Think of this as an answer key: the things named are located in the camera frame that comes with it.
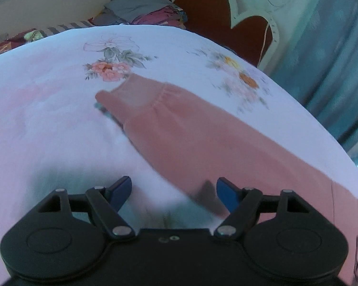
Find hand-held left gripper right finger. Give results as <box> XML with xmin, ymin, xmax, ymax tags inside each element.
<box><xmin>212</xmin><ymin>177</ymin><xmax>311</xmax><ymax>241</ymax></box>

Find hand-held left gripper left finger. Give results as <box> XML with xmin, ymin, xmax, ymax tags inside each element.
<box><xmin>37</xmin><ymin>176</ymin><xmax>136</xmax><ymax>241</ymax></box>

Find pink ribbed pants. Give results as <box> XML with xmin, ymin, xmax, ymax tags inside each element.
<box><xmin>95</xmin><ymin>73</ymin><xmax>358</xmax><ymax>219</ymax></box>

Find red floral cloth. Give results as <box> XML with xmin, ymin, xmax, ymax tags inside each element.
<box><xmin>0</xmin><ymin>28</ymin><xmax>47</xmax><ymax>61</ymax></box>

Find grey striped sheet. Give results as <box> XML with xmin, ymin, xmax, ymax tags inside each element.
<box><xmin>37</xmin><ymin>19</ymin><xmax>96</xmax><ymax>37</ymax></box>

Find white floral bed sheet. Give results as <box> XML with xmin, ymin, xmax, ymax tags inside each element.
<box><xmin>0</xmin><ymin>25</ymin><xmax>358</xmax><ymax>286</ymax></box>

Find pile of folded clothes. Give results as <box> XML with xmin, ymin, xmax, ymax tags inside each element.
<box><xmin>93</xmin><ymin>0</ymin><xmax>176</xmax><ymax>27</ymax></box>

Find pink patterned blanket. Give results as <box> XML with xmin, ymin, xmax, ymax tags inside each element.
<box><xmin>131</xmin><ymin>5</ymin><xmax>189</xmax><ymax>31</ymax></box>

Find red headboard with white trim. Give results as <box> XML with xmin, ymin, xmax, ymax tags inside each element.
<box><xmin>152</xmin><ymin>0</ymin><xmax>279</xmax><ymax>72</ymax></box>

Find teal patterned curtain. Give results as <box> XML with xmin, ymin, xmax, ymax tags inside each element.
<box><xmin>268</xmin><ymin>0</ymin><xmax>358</xmax><ymax>170</ymax></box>

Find white cord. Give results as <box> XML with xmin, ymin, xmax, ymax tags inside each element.
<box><xmin>257</xmin><ymin>23</ymin><xmax>273</xmax><ymax>66</ymax></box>

